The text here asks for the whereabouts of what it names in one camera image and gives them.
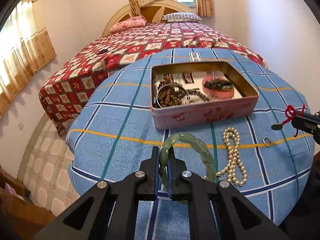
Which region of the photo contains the red string pendant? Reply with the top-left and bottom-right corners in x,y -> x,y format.
271,104 -> 305,131

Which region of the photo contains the white pearl necklace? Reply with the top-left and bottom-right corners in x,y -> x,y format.
203,127 -> 249,187

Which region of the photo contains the green jade bangle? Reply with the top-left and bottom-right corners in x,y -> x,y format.
159,132 -> 216,192

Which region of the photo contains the pink bangle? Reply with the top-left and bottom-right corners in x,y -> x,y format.
202,76 -> 234,99

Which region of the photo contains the brown wooden bead bracelet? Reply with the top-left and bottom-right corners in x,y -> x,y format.
156,77 -> 210,108

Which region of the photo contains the blue plaid tablecloth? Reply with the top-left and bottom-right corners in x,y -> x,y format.
61,49 -> 319,239

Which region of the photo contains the wooden furniture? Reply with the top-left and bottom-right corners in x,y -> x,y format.
1,169 -> 56,239

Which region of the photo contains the printed paper sheet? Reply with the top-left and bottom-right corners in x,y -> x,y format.
152,70 -> 243,107

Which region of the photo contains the pink metal tin box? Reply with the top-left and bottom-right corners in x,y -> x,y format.
150,61 -> 259,129

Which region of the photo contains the red patterned bedspread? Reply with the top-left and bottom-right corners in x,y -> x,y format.
39,22 -> 267,135

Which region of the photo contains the black object on bed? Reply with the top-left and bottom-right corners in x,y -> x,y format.
98,49 -> 108,55

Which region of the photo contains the plaid pillow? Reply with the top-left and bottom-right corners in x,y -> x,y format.
162,12 -> 202,23

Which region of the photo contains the left window curtain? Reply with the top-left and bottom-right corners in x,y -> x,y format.
0,0 -> 56,115

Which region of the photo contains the beige wooden headboard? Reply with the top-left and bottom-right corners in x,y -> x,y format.
102,0 -> 195,37

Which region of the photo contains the pink floral pillow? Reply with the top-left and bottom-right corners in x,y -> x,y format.
110,15 -> 148,33

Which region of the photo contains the wall socket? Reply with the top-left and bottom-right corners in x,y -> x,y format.
18,122 -> 24,131

